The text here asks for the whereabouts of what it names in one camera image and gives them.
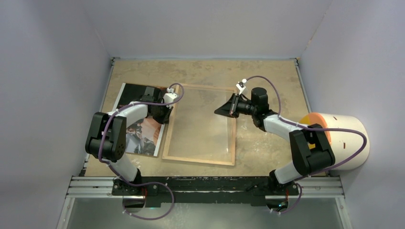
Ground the white cylinder with orange face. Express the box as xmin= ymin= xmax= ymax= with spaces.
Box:
xmin=300 ymin=112 xmax=370 ymax=170

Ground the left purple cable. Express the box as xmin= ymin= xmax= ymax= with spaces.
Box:
xmin=98 ymin=83 xmax=185 ymax=221

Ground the wooden picture frame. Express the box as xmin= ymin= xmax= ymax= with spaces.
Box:
xmin=162 ymin=83 xmax=237 ymax=167

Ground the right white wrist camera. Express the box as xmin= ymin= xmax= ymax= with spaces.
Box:
xmin=236 ymin=79 xmax=247 ymax=95

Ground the clear acrylic sheet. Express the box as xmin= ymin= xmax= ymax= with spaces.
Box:
xmin=168 ymin=87 xmax=235 ymax=159

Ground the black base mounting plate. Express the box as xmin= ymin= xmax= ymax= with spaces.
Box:
xmin=112 ymin=176 xmax=299 ymax=208

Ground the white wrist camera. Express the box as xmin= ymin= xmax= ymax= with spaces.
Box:
xmin=163 ymin=88 xmax=178 ymax=108
xmin=236 ymin=79 xmax=247 ymax=95

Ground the aluminium rail frame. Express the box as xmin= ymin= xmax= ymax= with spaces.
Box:
xmin=57 ymin=177 xmax=353 ymax=229

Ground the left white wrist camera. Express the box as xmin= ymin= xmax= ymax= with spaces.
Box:
xmin=163 ymin=88 xmax=178 ymax=108

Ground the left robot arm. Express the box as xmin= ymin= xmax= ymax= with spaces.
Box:
xmin=85 ymin=83 xmax=178 ymax=195

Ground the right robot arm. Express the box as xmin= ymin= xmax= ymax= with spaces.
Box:
xmin=214 ymin=87 xmax=335 ymax=194

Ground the glossy photo print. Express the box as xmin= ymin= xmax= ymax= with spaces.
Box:
xmin=113 ymin=83 xmax=171 ymax=157

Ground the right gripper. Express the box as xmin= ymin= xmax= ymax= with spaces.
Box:
xmin=214 ymin=94 xmax=257 ymax=119

